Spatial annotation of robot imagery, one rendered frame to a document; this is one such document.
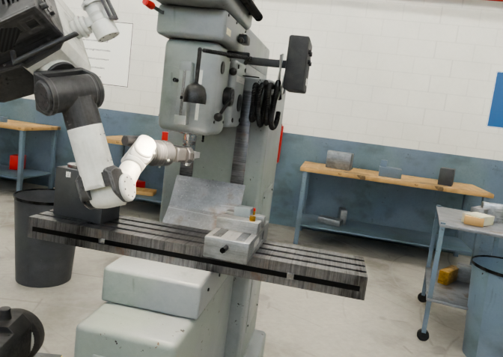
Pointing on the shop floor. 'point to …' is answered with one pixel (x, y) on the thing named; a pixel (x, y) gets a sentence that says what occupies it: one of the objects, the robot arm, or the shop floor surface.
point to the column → (220, 168)
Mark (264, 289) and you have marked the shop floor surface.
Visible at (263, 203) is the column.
